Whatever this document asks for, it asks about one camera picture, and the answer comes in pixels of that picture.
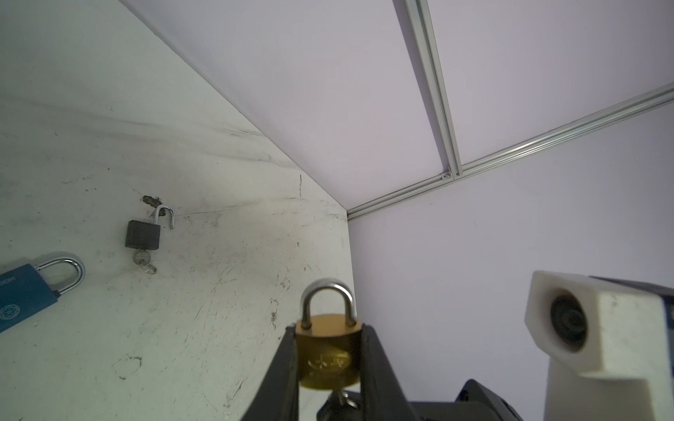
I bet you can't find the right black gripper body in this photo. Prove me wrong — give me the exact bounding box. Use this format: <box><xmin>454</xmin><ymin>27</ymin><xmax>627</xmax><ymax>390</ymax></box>
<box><xmin>316</xmin><ymin>379</ymin><xmax>521</xmax><ymax>420</ymax></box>

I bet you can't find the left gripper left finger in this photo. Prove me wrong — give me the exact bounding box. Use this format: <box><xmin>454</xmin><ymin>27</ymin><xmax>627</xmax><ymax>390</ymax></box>
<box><xmin>242</xmin><ymin>325</ymin><xmax>299</xmax><ymax>421</ymax></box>

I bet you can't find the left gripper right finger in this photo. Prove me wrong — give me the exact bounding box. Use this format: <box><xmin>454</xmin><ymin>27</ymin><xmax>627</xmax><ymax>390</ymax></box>
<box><xmin>360</xmin><ymin>325</ymin><xmax>419</xmax><ymax>420</ymax></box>

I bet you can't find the brass padlock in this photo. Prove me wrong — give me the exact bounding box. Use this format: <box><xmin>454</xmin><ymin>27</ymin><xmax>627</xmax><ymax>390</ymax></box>
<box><xmin>295</xmin><ymin>278</ymin><xmax>363</xmax><ymax>390</ymax></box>

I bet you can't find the black padlock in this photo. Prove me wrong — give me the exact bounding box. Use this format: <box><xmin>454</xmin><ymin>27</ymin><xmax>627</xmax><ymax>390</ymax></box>
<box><xmin>125</xmin><ymin>205</ymin><xmax>176</xmax><ymax>251</ymax></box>

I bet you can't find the blue padlock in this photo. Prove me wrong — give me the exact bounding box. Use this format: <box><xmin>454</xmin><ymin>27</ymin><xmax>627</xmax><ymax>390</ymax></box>
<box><xmin>1</xmin><ymin>256</ymin><xmax>86</xmax><ymax>333</ymax></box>

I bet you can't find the small dark key far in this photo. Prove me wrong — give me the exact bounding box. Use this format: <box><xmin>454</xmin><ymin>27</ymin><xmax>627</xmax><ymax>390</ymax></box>
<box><xmin>141</xmin><ymin>196</ymin><xmax>163</xmax><ymax>208</ymax></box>

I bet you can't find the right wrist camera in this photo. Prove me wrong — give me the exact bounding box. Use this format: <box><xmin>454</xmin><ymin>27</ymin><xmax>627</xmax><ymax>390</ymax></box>
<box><xmin>525</xmin><ymin>270</ymin><xmax>673</xmax><ymax>420</ymax></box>

